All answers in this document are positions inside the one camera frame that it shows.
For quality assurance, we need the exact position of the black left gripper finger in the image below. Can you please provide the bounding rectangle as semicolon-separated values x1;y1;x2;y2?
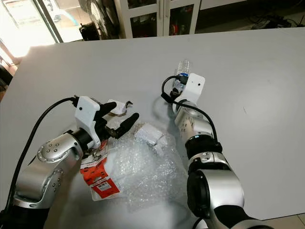
100;101;118;120
114;113;140;139

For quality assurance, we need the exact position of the small white plastic piece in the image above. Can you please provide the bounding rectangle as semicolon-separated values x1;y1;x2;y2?
109;100;134;116

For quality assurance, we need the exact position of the clear bottle with blue label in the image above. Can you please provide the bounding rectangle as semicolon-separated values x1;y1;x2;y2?
173;59;192;94

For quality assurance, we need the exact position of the red and white package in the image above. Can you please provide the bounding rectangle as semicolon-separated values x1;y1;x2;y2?
80;153;121;201

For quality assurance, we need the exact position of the clear bubble wrap sheet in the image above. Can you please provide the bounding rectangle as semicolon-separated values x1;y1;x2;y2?
110;126;189;210

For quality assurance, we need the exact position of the white glass door cabinet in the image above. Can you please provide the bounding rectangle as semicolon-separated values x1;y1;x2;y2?
117;0;201;39

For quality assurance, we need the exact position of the white table with black legs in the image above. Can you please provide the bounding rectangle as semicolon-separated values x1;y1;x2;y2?
0;27;305;229

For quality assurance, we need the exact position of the black standing fan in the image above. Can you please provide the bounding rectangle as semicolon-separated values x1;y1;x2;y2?
79;0;120;41

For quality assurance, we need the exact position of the white drawer front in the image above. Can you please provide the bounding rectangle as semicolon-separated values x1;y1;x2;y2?
200;0;248;10

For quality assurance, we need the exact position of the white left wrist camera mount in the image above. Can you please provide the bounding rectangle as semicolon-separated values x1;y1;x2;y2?
76;96;103;143

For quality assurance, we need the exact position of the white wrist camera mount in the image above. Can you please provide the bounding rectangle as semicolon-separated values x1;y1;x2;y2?
76;96;103;143
181;73;205;103

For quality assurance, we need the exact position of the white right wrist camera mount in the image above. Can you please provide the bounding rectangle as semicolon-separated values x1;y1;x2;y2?
181;73;205;103

